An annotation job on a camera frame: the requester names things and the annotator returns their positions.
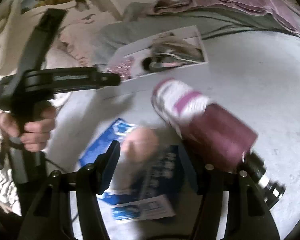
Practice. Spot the blue eye mask packet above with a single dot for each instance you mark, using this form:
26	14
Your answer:
147	190

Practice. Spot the purple striped blanket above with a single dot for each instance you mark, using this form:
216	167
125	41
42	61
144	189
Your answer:
282	11

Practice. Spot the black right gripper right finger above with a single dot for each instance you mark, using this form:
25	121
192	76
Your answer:
204	180

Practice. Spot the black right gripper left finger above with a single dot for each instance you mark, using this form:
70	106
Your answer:
93	178

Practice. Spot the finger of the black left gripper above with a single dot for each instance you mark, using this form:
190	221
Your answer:
108	79

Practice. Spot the person's left hand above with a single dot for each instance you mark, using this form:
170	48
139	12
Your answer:
36	134

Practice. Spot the white shallow box tray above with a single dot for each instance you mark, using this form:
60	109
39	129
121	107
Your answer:
139	50

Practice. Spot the pink sequin pouch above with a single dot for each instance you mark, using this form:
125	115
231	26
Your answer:
123	68

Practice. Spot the pink ruffled pillow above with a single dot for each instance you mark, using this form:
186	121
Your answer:
78	36

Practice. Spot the white quilted blanket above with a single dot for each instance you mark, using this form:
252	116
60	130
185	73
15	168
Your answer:
10	11

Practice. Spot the grey-green fleece blanket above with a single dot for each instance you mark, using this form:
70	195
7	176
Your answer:
209	22

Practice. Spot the plaid plush panda toy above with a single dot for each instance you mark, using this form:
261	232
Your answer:
168	51

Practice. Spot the purple pump bottle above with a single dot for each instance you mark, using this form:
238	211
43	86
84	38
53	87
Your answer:
224	140

